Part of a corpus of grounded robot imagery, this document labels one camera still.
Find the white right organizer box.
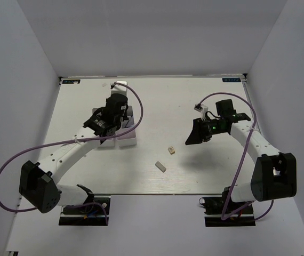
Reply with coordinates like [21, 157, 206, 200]
[116, 106, 137, 148]

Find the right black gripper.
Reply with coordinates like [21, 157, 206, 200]
[185, 117, 227, 145]

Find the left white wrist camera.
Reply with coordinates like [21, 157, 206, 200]
[110, 81, 128, 96]

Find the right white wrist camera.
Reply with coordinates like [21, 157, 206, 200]
[194, 103, 209, 120]

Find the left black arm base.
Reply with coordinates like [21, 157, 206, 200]
[59, 195, 111, 227]

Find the blue table label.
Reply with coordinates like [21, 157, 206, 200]
[222, 77, 241, 83]
[62, 79, 81, 84]

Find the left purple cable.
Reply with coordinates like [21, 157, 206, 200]
[0, 82, 144, 225]

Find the white organizer box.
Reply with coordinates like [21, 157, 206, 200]
[116, 106, 137, 148]
[90, 107, 115, 148]

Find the white left organizer box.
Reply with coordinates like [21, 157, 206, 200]
[90, 107, 115, 148]

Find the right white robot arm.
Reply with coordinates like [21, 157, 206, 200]
[185, 99, 297, 213]

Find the grey white eraser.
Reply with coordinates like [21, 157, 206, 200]
[155, 161, 166, 172]

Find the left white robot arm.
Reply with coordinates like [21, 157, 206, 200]
[19, 93, 128, 213]

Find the right blue table label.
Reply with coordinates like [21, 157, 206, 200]
[222, 77, 241, 83]

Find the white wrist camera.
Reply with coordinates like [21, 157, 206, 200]
[110, 81, 128, 96]
[194, 103, 209, 120]

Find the left blue table label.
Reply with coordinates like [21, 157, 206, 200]
[62, 79, 81, 84]

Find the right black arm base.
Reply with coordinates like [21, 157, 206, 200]
[198, 196, 255, 227]

